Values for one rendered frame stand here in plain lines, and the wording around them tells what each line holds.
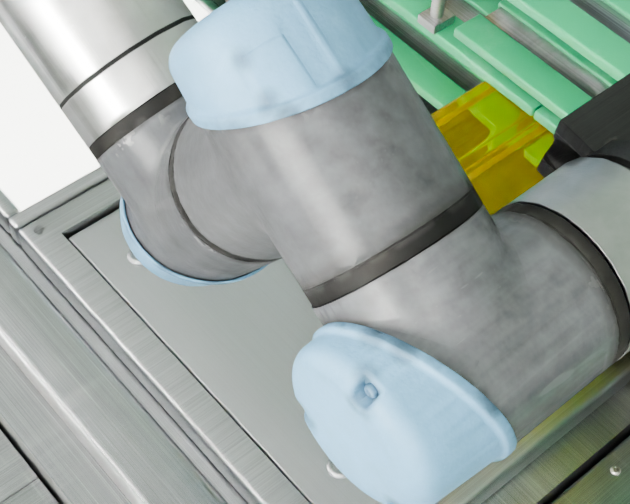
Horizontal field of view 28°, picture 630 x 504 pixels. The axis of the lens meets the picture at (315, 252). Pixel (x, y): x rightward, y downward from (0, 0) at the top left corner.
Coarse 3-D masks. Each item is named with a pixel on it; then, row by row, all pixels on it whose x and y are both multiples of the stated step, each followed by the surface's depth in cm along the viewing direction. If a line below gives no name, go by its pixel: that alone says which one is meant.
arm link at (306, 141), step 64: (256, 0) 43; (320, 0) 44; (192, 64) 44; (256, 64) 43; (320, 64) 43; (384, 64) 44; (192, 128) 50; (256, 128) 44; (320, 128) 43; (384, 128) 44; (192, 192) 50; (256, 192) 45; (320, 192) 43; (384, 192) 43; (448, 192) 44; (256, 256) 52; (320, 256) 44; (384, 256) 43
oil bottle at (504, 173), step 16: (528, 128) 107; (544, 128) 107; (512, 144) 106; (528, 144) 106; (544, 144) 106; (480, 160) 104; (496, 160) 104; (512, 160) 104; (528, 160) 104; (480, 176) 103; (496, 176) 103; (512, 176) 103; (528, 176) 103; (480, 192) 102; (496, 192) 102; (512, 192) 102; (496, 208) 101
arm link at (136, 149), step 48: (0, 0) 55; (48, 0) 54; (96, 0) 54; (144, 0) 55; (48, 48) 55; (96, 48) 54; (144, 48) 54; (96, 96) 55; (144, 96) 54; (96, 144) 56; (144, 144) 55; (144, 192) 55; (144, 240) 58; (192, 240) 53
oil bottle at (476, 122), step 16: (464, 96) 108; (480, 96) 108; (496, 96) 108; (448, 112) 107; (464, 112) 107; (480, 112) 107; (496, 112) 107; (512, 112) 107; (448, 128) 106; (464, 128) 106; (480, 128) 106; (496, 128) 106; (512, 128) 107; (448, 144) 105; (464, 144) 105; (480, 144) 105; (496, 144) 106; (464, 160) 104
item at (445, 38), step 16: (384, 0) 115; (400, 0) 114; (416, 0) 114; (448, 0) 114; (464, 0) 114; (480, 0) 114; (496, 0) 114; (416, 16) 112; (464, 16) 113; (448, 32) 111; (448, 48) 111; (464, 48) 110; (464, 64) 110; (480, 64) 109; (496, 80) 108; (512, 96) 107; (528, 96) 107; (528, 112) 106; (544, 112) 106
